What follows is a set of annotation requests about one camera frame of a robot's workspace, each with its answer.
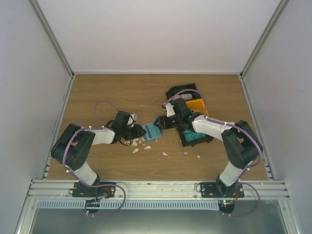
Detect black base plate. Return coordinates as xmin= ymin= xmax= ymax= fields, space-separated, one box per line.
xmin=68 ymin=182 xmax=116 ymax=198
xmin=195 ymin=182 xmax=245 ymax=198

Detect black card tray far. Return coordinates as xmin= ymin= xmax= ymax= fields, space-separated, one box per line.
xmin=165 ymin=83 xmax=201 ymax=100

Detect black card tray near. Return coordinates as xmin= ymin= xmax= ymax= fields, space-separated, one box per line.
xmin=179 ymin=130 xmax=213 ymax=147

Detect slotted grey cable duct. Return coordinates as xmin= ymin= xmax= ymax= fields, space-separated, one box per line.
xmin=37 ymin=199 xmax=219 ymax=211

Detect aluminium front rail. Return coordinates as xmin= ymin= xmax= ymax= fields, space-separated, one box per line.
xmin=26 ymin=180 xmax=290 ymax=200

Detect red white cards in tray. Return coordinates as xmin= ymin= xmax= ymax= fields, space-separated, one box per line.
xmin=180 ymin=94 xmax=193 ymax=100

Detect orange card tray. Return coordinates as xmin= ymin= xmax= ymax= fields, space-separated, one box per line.
xmin=186 ymin=98 xmax=205 ymax=113

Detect teal credit card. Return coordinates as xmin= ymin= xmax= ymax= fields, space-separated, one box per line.
xmin=143 ymin=123 xmax=160 ymax=140
xmin=183 ymin=130 xmax=205 ymax=142

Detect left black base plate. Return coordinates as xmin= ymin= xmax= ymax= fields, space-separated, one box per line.
xmin=68 ymin=182 xmax=116 ymax=198

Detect black card tray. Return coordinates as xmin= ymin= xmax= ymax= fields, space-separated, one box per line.
xmin=179 ymin=130 xmax=213 ymax=147
xmin=165 ymin=83 xmax=201 ymax=100

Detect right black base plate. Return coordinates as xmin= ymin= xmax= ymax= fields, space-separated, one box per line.
xmin=195 ymin=182 xmax=245 ymax=198

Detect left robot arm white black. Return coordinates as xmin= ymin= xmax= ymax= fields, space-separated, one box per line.
xmin=50 ymin=111 xmax=146 ymax=197

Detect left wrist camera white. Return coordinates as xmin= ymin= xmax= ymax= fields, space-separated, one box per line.
xmin=127 ymin=114 xmax=137 ymax=126

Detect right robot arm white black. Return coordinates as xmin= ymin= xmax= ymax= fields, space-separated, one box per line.
xmin=154 ymin=98 xmax=263 ymax=197

